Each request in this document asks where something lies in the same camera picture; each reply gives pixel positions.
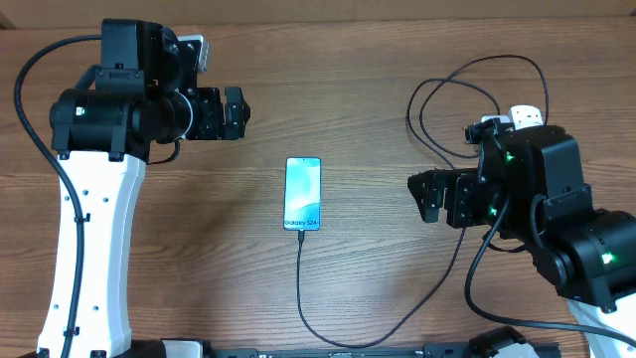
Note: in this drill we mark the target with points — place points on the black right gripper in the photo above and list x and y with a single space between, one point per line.
460 184

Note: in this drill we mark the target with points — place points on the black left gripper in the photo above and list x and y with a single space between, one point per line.
212 126

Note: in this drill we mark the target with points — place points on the blue Galaxy smartphone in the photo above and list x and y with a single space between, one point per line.
302 194

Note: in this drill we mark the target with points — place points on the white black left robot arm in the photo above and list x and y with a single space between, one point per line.
144 91

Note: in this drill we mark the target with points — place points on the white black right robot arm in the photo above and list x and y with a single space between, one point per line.
528 185

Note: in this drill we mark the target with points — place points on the white power strip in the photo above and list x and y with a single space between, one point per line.
524 116

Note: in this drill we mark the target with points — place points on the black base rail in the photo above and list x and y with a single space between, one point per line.
348 353

